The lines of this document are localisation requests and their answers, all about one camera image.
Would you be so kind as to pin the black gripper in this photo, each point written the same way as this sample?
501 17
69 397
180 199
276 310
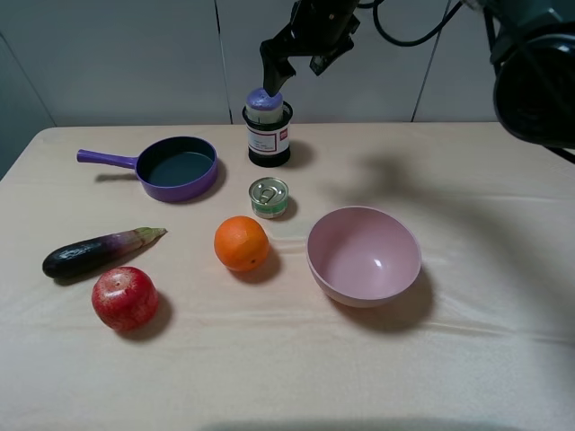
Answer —
319 30

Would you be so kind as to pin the purple garbage bag roll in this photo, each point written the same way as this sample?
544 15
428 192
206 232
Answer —
262 108

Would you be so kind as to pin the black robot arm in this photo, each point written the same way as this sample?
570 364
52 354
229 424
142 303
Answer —
531 47

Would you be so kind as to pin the black mesh pen holder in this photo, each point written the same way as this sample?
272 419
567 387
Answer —
269 144

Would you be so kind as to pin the small tin can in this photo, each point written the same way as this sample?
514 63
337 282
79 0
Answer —
269 197

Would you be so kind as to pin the purple frying pan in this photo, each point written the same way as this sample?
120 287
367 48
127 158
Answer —
171 170

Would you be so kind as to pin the orange fruit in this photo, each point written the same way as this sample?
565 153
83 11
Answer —
241 244

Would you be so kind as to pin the pink plastic bowl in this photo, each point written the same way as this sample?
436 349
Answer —
362 257

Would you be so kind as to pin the beige tablecloth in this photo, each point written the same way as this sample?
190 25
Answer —
484 340

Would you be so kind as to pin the red apple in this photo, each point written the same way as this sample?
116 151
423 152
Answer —
125 298

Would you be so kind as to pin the purple eggplant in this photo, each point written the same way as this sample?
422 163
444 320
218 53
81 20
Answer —
78 258

